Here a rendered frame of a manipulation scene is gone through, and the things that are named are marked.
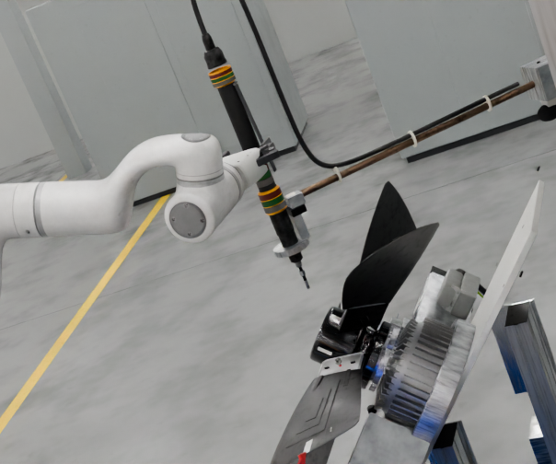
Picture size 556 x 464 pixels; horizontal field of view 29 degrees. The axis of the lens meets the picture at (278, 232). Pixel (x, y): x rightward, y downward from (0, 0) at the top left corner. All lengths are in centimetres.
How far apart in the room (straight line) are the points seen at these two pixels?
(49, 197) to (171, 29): 756
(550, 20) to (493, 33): 699
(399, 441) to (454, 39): 553
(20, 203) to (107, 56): 773
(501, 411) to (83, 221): 271
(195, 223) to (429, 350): 65
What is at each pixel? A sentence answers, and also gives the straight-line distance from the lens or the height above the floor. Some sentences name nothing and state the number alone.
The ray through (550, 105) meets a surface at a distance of 219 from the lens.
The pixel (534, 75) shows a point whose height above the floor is 156.
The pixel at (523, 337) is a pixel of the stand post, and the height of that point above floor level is 112.
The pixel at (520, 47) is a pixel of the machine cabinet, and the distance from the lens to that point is 749.
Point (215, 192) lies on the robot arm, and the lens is 167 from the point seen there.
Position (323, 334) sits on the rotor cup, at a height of 124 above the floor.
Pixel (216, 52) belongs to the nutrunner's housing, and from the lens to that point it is 192.
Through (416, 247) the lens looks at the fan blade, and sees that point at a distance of 200.
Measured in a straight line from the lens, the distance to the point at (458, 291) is 235.
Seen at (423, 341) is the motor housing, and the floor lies 118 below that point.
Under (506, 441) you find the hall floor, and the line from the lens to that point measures 400.
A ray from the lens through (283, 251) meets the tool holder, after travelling 199.
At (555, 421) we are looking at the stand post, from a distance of 221.
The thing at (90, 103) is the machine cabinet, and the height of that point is 101.
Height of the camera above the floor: 205
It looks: 16 degrees down
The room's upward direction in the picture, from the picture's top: 22 degrees counter-clockwise
